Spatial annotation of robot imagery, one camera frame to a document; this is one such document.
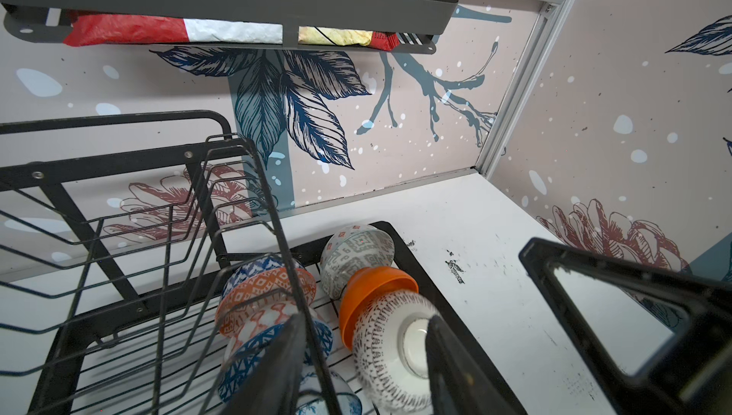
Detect green grey patterned bowl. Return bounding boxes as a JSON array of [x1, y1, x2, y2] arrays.
[[320, 224, 395, 300]]

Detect orange plastic bowl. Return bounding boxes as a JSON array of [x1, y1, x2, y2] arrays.
[[339, 266, 419, 350]]

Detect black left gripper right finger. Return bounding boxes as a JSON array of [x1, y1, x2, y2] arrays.
[[425, 315, 512, 415]]

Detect red cassava chips bag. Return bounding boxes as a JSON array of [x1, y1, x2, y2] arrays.
[[63, 14, 398, 51]]

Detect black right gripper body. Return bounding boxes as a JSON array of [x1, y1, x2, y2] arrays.
[[518, 238, 731, 414]]

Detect blue floral bowl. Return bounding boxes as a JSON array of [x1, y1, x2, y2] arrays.
[[294, 370, 364, 415]]

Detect white brown patterned bowl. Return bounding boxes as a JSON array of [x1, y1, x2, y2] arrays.
[[353, 290, 438, 413]]

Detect orange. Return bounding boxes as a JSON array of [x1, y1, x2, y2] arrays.
[[215, 254, 292, 337]]

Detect black wire dish rack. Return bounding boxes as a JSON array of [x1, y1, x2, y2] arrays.
[[0, 109, 530, 415]]

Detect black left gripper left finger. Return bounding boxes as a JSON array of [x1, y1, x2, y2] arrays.
[[222, 313, 306, 415]]

